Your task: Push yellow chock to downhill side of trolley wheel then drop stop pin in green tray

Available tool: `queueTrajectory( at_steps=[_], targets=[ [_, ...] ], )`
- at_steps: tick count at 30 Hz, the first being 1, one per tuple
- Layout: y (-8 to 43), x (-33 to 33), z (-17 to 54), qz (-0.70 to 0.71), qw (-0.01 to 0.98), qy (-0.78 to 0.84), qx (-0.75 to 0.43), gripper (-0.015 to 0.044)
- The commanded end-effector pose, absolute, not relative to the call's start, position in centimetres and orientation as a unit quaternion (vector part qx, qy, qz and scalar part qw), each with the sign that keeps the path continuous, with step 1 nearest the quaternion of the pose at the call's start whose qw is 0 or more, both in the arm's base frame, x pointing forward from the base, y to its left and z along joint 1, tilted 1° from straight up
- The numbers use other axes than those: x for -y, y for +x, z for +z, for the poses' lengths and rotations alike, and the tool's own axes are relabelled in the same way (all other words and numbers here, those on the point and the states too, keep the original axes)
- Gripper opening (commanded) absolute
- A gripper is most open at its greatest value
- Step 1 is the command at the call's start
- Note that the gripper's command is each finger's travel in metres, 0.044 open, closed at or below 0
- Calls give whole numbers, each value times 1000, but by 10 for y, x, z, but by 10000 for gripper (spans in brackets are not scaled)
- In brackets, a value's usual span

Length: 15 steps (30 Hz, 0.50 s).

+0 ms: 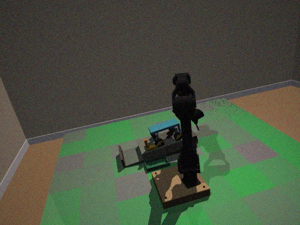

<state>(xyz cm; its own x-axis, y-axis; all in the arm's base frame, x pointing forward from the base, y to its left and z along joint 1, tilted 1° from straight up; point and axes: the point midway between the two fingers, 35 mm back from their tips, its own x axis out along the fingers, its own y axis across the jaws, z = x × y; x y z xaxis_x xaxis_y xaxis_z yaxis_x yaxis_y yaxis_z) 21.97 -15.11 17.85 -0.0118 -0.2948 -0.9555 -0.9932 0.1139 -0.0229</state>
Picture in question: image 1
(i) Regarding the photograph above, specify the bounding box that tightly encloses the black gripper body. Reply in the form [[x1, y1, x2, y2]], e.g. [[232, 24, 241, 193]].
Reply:
[[191, 109, 204, 121]]

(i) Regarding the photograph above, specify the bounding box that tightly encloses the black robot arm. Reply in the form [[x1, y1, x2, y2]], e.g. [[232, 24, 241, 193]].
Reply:
[[172, 73, 201, 189]]

